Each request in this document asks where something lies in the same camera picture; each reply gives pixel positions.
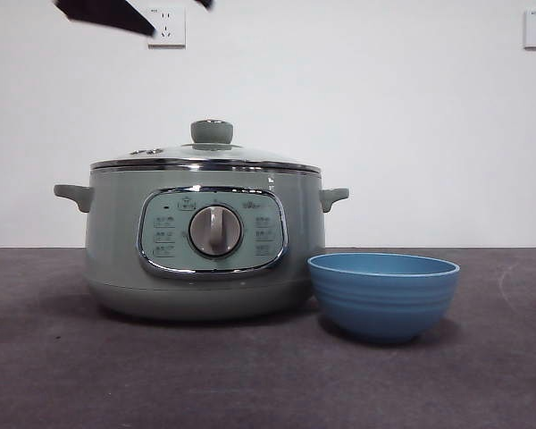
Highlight glass lid with green knob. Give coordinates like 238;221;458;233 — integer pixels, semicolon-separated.
90;118;326;171

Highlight pale green electric steamer pot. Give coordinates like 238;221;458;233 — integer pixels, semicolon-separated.
53;165;350;322

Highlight blue ribbed bowl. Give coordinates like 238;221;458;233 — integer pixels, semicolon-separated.
306;252;460;345

